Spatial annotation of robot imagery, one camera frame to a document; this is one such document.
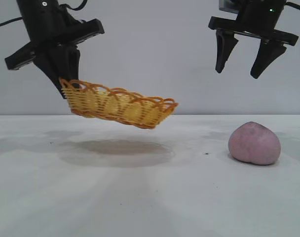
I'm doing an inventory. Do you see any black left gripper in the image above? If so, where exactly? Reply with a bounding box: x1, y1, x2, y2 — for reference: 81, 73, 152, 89
4, 0, 105, 99

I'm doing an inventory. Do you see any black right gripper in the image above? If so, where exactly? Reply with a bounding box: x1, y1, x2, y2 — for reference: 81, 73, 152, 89
208, 0, 300, 79

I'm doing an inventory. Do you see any yellow woven plastic basket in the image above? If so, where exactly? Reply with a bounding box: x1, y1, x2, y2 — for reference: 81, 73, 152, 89
59, 78, 179, 130

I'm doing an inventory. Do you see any pink peach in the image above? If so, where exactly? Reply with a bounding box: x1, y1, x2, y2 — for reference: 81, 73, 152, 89
228, 121, 281, 165

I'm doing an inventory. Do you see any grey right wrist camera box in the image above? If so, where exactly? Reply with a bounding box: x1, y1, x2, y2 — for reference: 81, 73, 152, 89
218, 0, 242, 13

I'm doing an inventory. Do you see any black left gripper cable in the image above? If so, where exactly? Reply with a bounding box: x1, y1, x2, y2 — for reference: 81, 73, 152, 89
58, 0, 88, 11
0, 16, 25, 28

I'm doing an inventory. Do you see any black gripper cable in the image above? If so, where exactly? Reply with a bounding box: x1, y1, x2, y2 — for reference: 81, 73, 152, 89
0, 16, 25, 28
58, 0, 88, 11
285, 1, 300, 13

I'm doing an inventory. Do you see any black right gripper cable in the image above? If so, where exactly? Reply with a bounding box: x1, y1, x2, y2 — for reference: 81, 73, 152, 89
285, 1, 300, 13

